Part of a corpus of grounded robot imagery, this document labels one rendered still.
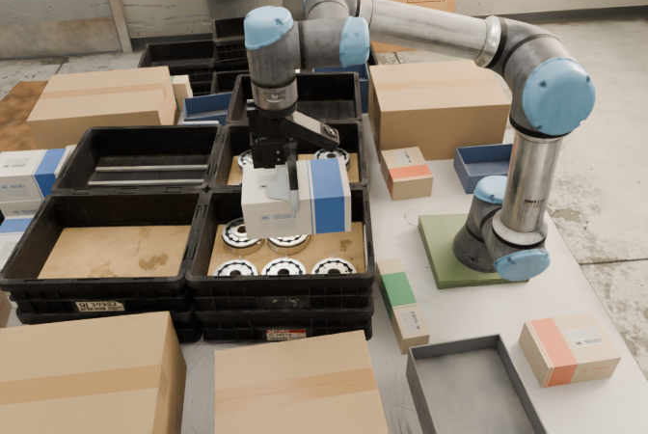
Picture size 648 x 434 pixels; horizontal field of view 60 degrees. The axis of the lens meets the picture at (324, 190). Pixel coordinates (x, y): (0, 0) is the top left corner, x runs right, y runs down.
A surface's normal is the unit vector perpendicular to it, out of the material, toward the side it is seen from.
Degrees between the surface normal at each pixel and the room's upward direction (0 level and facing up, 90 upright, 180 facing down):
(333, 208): 90
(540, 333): 0
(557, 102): 85
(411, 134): 90
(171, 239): 0
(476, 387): 0
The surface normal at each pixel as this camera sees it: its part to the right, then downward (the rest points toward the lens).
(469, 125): 0.06, 0.63
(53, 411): -0.03, -0.77
